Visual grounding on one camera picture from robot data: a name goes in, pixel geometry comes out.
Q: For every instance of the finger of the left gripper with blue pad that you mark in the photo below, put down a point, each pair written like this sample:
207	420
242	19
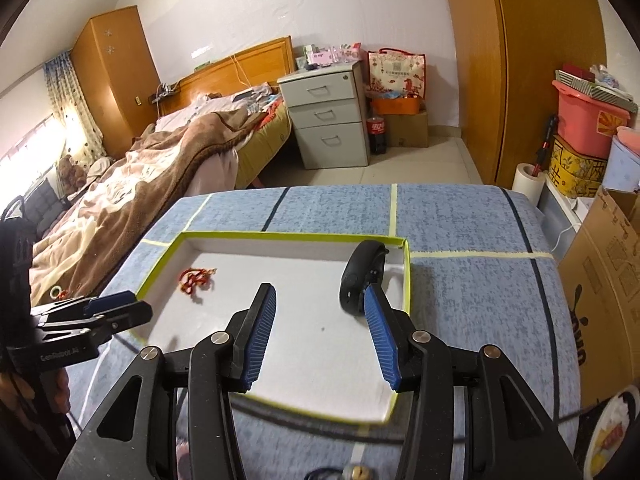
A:
99	305
123	318

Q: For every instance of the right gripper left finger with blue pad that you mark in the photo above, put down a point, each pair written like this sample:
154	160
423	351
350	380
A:
250	330

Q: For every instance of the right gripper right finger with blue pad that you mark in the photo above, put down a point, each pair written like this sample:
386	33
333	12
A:
387	332

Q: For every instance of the person's left hand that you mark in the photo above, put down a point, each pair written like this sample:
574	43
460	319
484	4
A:
15	392

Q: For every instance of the green white shallow tray box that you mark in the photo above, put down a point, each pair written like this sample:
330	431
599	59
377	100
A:
320	361

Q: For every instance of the red knotted charm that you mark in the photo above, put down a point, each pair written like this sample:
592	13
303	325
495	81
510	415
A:
193	279

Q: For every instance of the black wristband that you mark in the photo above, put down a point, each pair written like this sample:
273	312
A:
365	267

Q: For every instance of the brown blanket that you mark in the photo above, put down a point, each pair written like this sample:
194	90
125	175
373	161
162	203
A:
94	238

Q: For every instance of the black chair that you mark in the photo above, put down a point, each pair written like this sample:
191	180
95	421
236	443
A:
41	207

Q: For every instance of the blue checked table cloth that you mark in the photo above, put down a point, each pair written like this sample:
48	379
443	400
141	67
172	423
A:
470	285

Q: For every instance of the teddy bear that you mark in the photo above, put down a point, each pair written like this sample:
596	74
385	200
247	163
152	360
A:
71	176

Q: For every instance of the patterned window curtain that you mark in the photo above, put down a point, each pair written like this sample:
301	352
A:
83	137

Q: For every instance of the wooden bed with blankets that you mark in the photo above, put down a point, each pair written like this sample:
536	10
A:
255	152

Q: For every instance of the paper towel roll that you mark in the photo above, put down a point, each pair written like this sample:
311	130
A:
527	183

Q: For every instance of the brown cardboard box floor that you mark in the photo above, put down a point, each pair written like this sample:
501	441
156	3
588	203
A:
407	131

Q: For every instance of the cola bottle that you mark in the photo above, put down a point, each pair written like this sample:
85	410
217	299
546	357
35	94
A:
376	135

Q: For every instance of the large cardboard box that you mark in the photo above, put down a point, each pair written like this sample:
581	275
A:
600	277

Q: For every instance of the grey three drawer cabinet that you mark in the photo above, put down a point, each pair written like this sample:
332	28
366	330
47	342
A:
327	107

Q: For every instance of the corner wooden cabinet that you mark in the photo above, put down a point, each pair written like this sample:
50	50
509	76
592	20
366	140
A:
118	77

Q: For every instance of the orange box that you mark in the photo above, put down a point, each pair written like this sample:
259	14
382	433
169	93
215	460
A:
398	106

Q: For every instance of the yellow patterned box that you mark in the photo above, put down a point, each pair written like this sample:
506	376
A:
575	175

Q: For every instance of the red patterned gift bag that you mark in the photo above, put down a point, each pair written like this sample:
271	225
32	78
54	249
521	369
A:
394	70

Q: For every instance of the pink plastic storage bin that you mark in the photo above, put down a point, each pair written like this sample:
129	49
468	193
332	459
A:
587	124

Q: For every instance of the tall wooden wardrobe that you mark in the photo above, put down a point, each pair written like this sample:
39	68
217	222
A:
507	54

